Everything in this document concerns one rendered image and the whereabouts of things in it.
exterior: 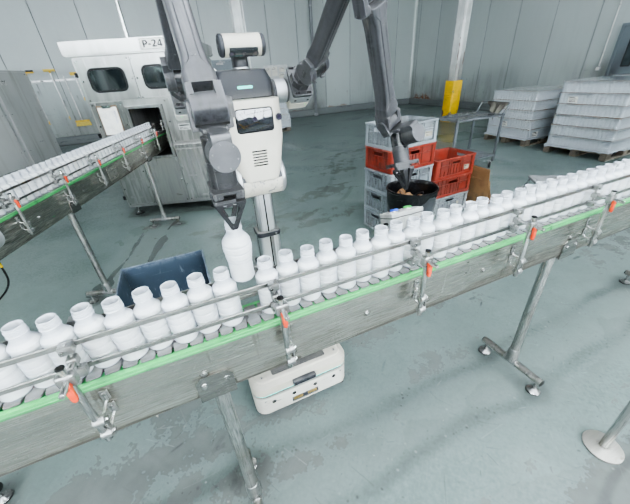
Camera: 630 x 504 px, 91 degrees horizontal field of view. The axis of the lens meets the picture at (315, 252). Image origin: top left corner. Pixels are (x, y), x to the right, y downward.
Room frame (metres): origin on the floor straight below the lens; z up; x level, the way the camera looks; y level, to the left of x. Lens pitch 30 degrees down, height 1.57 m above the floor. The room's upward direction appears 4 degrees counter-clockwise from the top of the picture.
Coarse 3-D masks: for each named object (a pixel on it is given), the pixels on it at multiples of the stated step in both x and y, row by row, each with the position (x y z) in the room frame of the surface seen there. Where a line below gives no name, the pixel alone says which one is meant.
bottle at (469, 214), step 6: (468, 204) 0.94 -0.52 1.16; (474, 204) 0.93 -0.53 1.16; (468, 210) 0.93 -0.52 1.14; (474, 210) 0.93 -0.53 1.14; (462, 216) 0.94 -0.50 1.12; (468, 216) 0.92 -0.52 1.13; (474, 216) 0.92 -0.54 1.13; (462, 228) 0.93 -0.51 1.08; (468, 228) 0.92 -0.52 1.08; (474, 228) 0.92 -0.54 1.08; (462, 234) 0.92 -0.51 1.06; (468, 234) 0.92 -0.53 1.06; (474, 234) 0.93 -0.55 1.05; (462, 240) 0.92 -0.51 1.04; (462, 246) 0.92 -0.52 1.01; (468, 246) 0.92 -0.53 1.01
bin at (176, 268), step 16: (176, 256) 1.11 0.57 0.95; (192, 256) 1.13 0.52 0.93; (128, 272) 1.04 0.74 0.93; (144, 272) 1.06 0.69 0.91; (160, 272) 1.08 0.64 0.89; (176, 272) 1.10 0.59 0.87; (192, 272) 1.12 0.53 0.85; (208, 272) 0.97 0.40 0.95; (128, 288) 1.01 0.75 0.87; (128, 304) 0.93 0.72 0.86
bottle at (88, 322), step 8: (80, 304) 0.54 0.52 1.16; (88, 304) 0.54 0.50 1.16; (72, 312) 0.51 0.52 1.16; (80, 312) 0.52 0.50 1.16; (88, 312) 0.52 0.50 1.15; (80, 320) 0.51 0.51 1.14; (88, 320) 0.52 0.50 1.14; (96, 320) 0.53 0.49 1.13; (80, 328) 0.51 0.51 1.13; (88, 328) 0.51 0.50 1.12; (96, 328) 0.51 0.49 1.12; (104, 328) 0.53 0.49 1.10; (80, 336) 0.50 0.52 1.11; (88, 344) 0.50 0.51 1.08; (96, 344) 0.50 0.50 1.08; (104, 344) 0.51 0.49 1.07; (112, 344) 0.53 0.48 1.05; (88, 352) 0.50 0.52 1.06; (96, 352) 0.50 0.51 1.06; (104, 352) 0.51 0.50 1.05; (112, 352) 0.52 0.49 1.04; (112, 360) 0.51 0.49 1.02
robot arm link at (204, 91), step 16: (176, 0) 0.75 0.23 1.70; (176, 16) 0.73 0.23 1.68; (192, 16) 0.74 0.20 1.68; (176, 32) 0.71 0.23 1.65; (192, 32) 0.72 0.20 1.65; (176, 48) 0.72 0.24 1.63; (192, 48) 0.69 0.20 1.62; (192, 64) 0.67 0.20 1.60; (208, 64) 0.68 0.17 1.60; (192, 80) 0.65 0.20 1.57; (208, 80) 0.66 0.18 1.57; (192, 96) 0.63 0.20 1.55; (208, 96) 0.64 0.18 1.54; (224, 96) 0.65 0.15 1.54; (192, 112) 0.62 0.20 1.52; (208, 112) 0.63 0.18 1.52; (224, 112) 0.64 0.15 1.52
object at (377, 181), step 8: (368, 168) 3.19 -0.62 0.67; (416, 168) 3.07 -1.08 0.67; (424, 168) 3.13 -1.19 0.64; (368, 176) 3.19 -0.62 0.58; (376, 176) 3.32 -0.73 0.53; (384, 176) 2.98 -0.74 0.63; (392, 176) 2.90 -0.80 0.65; (416, 176) 3.08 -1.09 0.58; (424, 176) 3.14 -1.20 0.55; (368, 184) 3.19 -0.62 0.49; (376, 184) 3.08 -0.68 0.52; (384, 184) 2.97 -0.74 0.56; (384, 192) 2.96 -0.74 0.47
